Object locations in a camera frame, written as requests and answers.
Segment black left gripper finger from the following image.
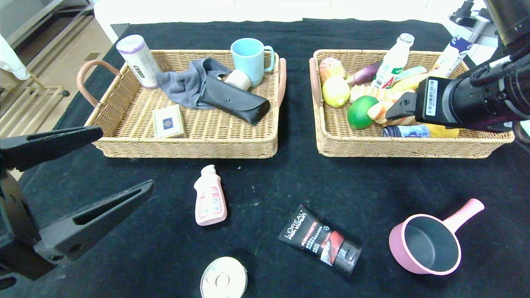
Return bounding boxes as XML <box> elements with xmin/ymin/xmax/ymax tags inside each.
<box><xmin>33</xmin><ymin>179</ymin><xmax>155</xmax><ymax>262</ymax></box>
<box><xmin>0</xmin><ymin>125</ymin><xmax>104</xmax><ymax>172</ymax></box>

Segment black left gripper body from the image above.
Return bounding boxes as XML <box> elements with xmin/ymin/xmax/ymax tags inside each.
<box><xmin>0</xmin><ymin>168</ymin><xmax>57</xmax><ymax>291</ymax></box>

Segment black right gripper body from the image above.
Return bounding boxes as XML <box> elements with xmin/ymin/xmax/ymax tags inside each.
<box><xmin>415</xmin><ymin>76</ymin><xmax>486</xmax><ymax>130</ymax></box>

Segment toy croissant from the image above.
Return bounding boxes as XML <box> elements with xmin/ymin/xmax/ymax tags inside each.
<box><xmin>368</xmin><ymin>99</ymin><xmax>417</xmax><ymax>127</ymax></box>

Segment green lime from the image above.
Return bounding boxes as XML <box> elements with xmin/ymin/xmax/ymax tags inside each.
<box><xmin>347</xmin><ymin>96</ymin><xmax>379</xmax><ymax>130</ymax></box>

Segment pink plastic bottle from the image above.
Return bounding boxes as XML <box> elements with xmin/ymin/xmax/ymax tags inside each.
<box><xmin>193</xmin><ymin>165</ymin><xmax>228</xmax><ymax>226</ymax></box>

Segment pink saucepan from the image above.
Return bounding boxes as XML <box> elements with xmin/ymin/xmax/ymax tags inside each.
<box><xmin>388</xmin><ymin>198</ymin><xmax>485</xmax><ymax>276</ymax></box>

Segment yellow banana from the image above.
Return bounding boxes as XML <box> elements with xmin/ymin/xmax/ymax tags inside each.
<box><xmin>391</xmin><ymin>72</ymin><xmax>431</xmax><ymax>92</ymax></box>

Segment sliced bread loaf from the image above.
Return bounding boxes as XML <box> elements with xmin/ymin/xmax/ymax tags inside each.
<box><xmin>349</xmin><ymin>84</ymin><xmax>398</xmax><ymax>104</ymax></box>

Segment white milk drink bottle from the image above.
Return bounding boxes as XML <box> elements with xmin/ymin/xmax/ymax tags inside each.
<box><xmin>371</xmin><ymin>33</ymin><xmax>414</xmax><ymax>89</ymax></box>

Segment white bottle with blue cap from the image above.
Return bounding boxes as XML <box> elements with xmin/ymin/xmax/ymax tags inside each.
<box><xmin>433</xmin><ymin>36</ymin><xmax>472</xmax><ymax>78</ymax></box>

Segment wooden rack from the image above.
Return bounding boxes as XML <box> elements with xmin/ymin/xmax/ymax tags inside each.
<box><xmin>0</xmin><ymin>85</ymin><xmax>70</xmax><ymax>139</ymax></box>

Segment purple eggplant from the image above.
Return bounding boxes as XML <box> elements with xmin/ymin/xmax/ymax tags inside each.
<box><xmin>347</xmin><ymin>61</ymin><xmax>383</xmax><ymax>87</ymax></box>

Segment yellow lemon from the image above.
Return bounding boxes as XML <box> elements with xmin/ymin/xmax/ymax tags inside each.
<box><xmin>322</xmin><ymin>76</ymin><xmax>350</xmax><ymax>108</ymax></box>

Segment orange pink peach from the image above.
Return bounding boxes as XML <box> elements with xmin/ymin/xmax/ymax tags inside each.
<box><xmin>318</xmin><ymin>57</ymin><xmax>346</xmax><ymax>83</ymax></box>

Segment white hanging cloth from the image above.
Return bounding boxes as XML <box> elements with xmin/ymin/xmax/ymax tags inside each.
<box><xmin>0</xmin><ymin>35</ymin><xmax>31</xmax><ymax>81</ymax></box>

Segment beige card box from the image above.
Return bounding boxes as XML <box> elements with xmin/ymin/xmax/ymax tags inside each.
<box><xmin>152</xmin><ymin>104</ymin><xmax>187</xmax><ymax>139</ymax></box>

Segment white tumbler with purple lid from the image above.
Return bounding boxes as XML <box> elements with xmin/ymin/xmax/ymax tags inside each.
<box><xmin>116</xmin><ymin>35</ymin><xmax>161</xmax><ymax>90</ymax></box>

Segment round tin can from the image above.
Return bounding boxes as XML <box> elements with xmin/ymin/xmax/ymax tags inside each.
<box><xmin>200</xmin><ymin>256</ymin><xmax>248</xmax><ymax>298</ymax></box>

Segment grey cloth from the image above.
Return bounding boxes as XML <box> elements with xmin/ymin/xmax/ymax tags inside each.
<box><xmin>156</xmin><ymin>58</ymin><xmax>232</xmax><ymax>110</ymax></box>

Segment black cosmetic tube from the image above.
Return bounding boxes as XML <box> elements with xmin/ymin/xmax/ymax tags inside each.
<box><xmin>277</xmin><ymin>204</ymin><xmax>362</xmax><ymax>276</ymax></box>

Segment light blue mug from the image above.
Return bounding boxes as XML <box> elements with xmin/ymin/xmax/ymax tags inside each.
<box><xmin>230</xmin><ymin>38</ymin><xmax>275</xmax><ymax>87</ymax></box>

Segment small beige cup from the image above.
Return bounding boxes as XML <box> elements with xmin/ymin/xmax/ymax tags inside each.
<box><xmin>225</xmin><ymin>70</ymin><xmax>252</xmax><ymax>91</ymax></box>

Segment black glasses case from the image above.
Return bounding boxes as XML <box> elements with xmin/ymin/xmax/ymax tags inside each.
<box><xmin>196</xmin><ymin>74</ymin><xmax>270</xmax><ymax>126</ymax></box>

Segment black table cloth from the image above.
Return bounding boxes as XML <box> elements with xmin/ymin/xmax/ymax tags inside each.
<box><xmin>0</xmin><ymin>19</ymin><xmax>530</xmax><ymax>298</ymax></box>

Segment wicker basket with handles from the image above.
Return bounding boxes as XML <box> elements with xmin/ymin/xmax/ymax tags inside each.
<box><xmin>77</xmin><ymin>50</ymin><xmax>287</xmax><ymax>159</ymax></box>
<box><xmin>309</xmin><ymin>50</ymin><xmax>515</xmax><ymax>159</ymax></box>

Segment grey shelf frame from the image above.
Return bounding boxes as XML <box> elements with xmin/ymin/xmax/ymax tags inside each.
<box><xmin>0</xmin><ymin>0</ymin><xmax>96</xmax><ymax>52</ymax></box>

